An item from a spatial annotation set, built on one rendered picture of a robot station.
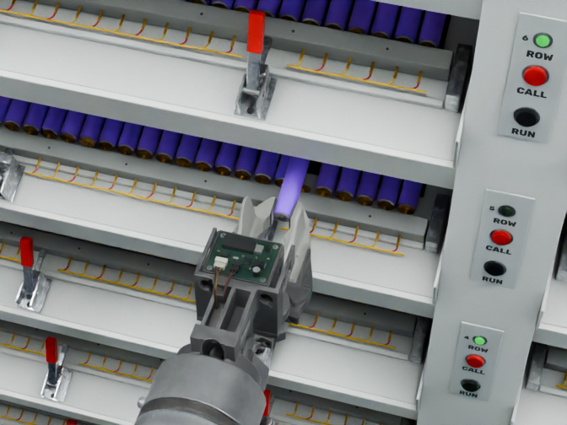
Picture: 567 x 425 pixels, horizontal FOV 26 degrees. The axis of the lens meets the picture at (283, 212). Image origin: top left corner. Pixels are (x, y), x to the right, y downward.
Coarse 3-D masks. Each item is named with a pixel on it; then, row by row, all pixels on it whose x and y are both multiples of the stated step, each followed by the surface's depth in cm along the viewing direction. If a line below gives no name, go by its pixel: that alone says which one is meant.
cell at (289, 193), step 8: (296, 160) 113; (304, 160) 113; (288, 168) 113; (296, 168) 113; (304, 168) 113; (288, 176) 112; (296, 176) 112; (304, 176) 113; (288, 184) 112; (296, 184) 112; (280, 192) 112; (288, 192) 112; (296, 192) 112; (280, 200) 111; (288, 200) 111; (296, 200) 112; (280, 208) 111; (288, 208) 111; (280, 216) 111; (288, 216) 111
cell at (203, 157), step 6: (204, 138) 122; (204, 144) 121; (210, 144) 121; (216, 144) 122; (198, 150) 122; (204, 150) 121; (210, 150) 121; (216, 150) 122; (198, 156) 121; (204, 156) 121; (210, 156) 121; (198, 162) 121; (204, 162) 121; (210, 162) 121
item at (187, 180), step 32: (0, 128) 124; (64, 160) 122; (96, 160) 121; (128, 160) 121; (192, 192) 121; (224, 192) 119; (256, 192) 118; (352, 224) 117; (384, 224) 116; (416, 224) 116
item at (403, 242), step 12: (48, 168) 124; (60, 168) 123; (72, 168) 123; (108, 180) 122; (120, 180) 122; (132, 180) 122; (156, 192) 122; (168, 192) 121; (180, 192) 121; (216, 204) 120; (228, 204) 120; (240, 204) 120; (324, 228) 118; (348, 228) 118; (384, 240) 117; (396, 240) 117; (408, 240) 117
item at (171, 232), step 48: (96, 144) 125; (48, 192) 123; (96, 192) 123; (144, 192) 122; (336, 192) 120; (432, 192) 119; (96, 240) 125; (144, 240) 121; (192, 240) 120; (432, 240) 114; (336, 288) 118; (384, 288) 116; (432, 288) 116
